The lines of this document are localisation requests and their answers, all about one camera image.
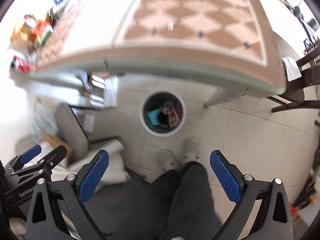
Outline red snack pouch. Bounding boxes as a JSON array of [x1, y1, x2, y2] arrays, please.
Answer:
[[161, 104, 181, 128]]

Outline white round trash bin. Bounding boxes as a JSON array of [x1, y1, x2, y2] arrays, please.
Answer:
[[139, 91, 187, 137]]

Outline cardboard box on floor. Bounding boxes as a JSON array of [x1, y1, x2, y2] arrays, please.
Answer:
[[41, 132, 74, 168]]

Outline white folded cushion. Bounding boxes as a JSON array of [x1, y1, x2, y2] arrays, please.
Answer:
[[51, 140, 131, 191]]

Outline person's dark trouser legs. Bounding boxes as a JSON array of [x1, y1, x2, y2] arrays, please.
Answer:
[[113, 161, 222, 239]]

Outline left grey slipper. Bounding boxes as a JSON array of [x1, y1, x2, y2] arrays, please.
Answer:
[[157, 149, 180, 172]]

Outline grey slipper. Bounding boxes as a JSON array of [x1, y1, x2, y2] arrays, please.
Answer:
[[157, 149, 180, 172], [182, 138, 201, 165]]

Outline red crushed can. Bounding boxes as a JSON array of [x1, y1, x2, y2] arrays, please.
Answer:
[[10, 55, 35, 73]]

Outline right grey slipper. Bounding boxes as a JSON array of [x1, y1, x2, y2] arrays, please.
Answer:
[[182, 138, 201, 165]]

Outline orange box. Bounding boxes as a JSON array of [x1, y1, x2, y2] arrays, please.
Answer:
[[29, 20, 53, 48]]

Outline white table leg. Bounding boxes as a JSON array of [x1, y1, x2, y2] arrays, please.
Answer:
[[204, 87, 247, 108]]

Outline dark wooden chair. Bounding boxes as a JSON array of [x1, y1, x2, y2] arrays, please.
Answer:
[[268, 41, 319, 113]]

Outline checkered table cloth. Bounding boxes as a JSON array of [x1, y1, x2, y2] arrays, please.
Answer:
[[35, 0, 286, 97]]

